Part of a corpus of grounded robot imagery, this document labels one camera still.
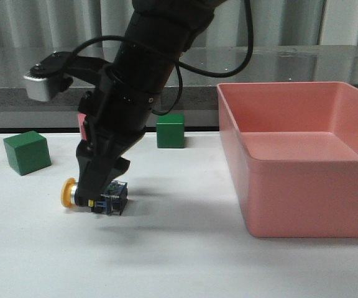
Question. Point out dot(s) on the yellow push button switch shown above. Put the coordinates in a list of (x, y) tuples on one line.
[(112, 201)]

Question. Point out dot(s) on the grey curtain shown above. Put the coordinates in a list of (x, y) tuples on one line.
[(56, 24)]

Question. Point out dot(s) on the right green cube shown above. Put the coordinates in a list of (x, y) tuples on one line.
[(171, 131)]

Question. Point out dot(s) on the left green cube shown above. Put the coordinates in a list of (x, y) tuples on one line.
[(27, 152)]

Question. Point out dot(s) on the pink plastic bin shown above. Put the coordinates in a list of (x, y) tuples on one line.
[(292, 151)]

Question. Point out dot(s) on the grey stone ledge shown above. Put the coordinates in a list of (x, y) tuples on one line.
[(198, 103)]

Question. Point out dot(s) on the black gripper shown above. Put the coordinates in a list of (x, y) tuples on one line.
[(116, 113)]

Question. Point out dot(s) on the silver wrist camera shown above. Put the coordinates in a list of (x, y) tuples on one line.
[(44, 81)]

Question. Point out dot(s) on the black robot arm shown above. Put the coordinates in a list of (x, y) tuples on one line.
[(160, 31)]

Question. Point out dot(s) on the green cube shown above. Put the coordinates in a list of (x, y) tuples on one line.
[(171, 131), (27, 152)]

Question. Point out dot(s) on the pink cube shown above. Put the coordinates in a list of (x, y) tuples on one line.
[(81, 121)]

